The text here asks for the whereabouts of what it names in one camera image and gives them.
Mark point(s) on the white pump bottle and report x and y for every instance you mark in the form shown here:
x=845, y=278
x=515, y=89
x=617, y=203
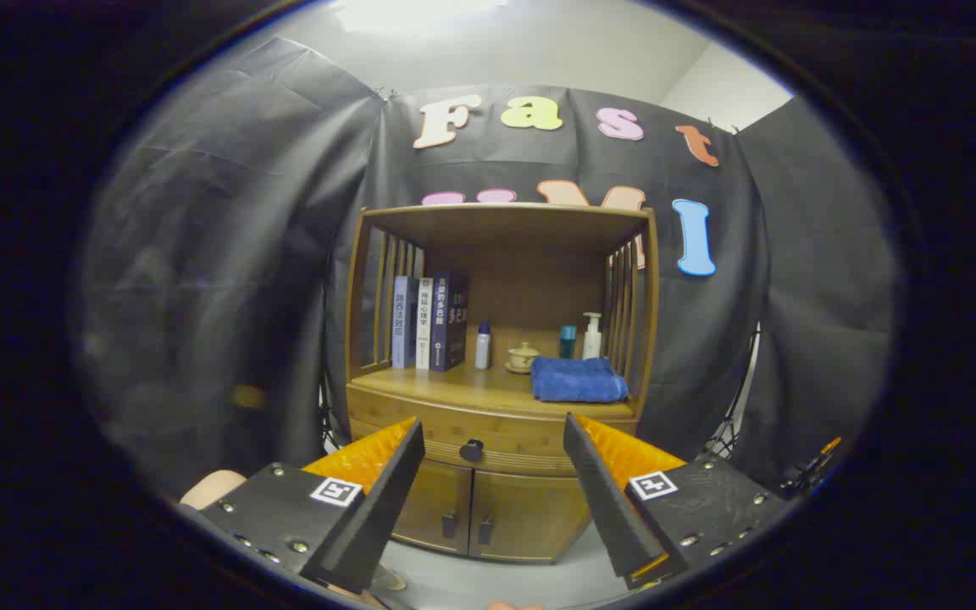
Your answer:
x=592, y=341

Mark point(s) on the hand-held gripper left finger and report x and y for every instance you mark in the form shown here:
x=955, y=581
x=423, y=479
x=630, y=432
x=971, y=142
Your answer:
x=369, y=517

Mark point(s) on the folded blue towel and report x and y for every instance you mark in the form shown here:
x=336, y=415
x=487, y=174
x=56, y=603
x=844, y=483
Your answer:
x=577, y=381

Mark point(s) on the wooden countertop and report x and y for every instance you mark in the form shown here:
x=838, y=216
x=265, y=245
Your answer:
x=471, y=385

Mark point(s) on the wooden drawer with black knob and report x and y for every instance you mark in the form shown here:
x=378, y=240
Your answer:
x=509, y=434

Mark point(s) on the wooden cabinet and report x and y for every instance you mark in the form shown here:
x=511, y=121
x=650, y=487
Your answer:
x=530, y=288

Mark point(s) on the white book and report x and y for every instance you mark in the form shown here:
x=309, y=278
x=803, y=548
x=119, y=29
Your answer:
x=424, y=326

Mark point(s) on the dark blue book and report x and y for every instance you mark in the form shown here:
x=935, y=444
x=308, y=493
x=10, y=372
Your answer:
x=446, y=326

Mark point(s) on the person's leg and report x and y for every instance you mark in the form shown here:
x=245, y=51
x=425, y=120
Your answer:
x=213, y=487

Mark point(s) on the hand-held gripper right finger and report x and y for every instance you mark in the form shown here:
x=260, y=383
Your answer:
x=602, y=500

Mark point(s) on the wooden cabinet door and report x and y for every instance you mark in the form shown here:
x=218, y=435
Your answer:
x=433, y=500
x=530, y=517

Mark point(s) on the teal bottle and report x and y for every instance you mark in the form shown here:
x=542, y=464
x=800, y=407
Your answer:
x=568, y=343

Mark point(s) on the white bottle with blue cap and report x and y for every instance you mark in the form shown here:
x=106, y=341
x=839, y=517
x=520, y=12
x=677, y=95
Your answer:
x=483, y=349

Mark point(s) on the beige lidded teacup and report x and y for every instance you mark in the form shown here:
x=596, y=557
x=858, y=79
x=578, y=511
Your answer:
x=524, y=357

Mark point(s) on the light blue book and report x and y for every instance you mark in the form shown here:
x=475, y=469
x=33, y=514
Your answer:
x=402, y=326

